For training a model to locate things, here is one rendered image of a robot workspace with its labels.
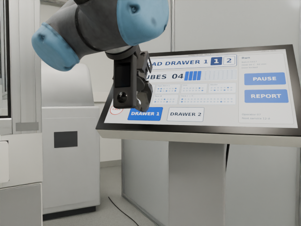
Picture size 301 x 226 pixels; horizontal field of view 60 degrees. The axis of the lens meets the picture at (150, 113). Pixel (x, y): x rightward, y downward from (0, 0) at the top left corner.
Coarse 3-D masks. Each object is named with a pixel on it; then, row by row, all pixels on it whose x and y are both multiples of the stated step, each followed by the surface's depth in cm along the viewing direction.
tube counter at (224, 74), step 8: (176, 72) 78; (184, 72) 77; (192, 72) 76; (200, 72) 75; (208, 72) 74; (216, 72) 74; (224, 72) 73; (232, 72) 72; (176, 80) 76; (184, 80) 75; (192, 80) 74; (200, 80) 73; (208, 80) 72; (216, 80) 72
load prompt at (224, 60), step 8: (192, 56) 80; (200, 56) 79; (208, 56) 79; (216, 56) 78; (224, 56) 77; (232, 56) 76; (152, 64) 83; (160, 64) 82; (168, 64) 81; (176, 64) 80; (184, 64) 79; (192, 64) 78; (200, 64) 77; (208, 64) 76; (216, 64) 76; (224, 64) 75; (232, 64) 74
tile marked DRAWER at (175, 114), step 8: (168, 112) 69; (176, 112) 68; (184, 112) 68; (192, 112) 67; (200, 112) 66; (168, 120) 67; (176, 120) 67; (184, 120) 66; (192, 120) 65; (200, 120) 65
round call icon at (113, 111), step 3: (111, 105) 76; (111, 108) 75; (114, 108) 75; (111, 111) 74; (114, 111) 74; (117, 111) 74; (120, 111) 73; (108, 114) 74; (111, 114) 73; (114, 114) 73; (117, 114) 73; (120, 114) 72
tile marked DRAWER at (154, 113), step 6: (150, 108) 71; (156, 108) 71; (162, 108) 70; (132, 114) 71; (138, 114) 71; (144, 114) 70; (150, 114) 70; (156, 114) 69; (132, 120) 70; (138, 120) 70; (144, 120) 69; (150, 120) 69; (156, 120) 68
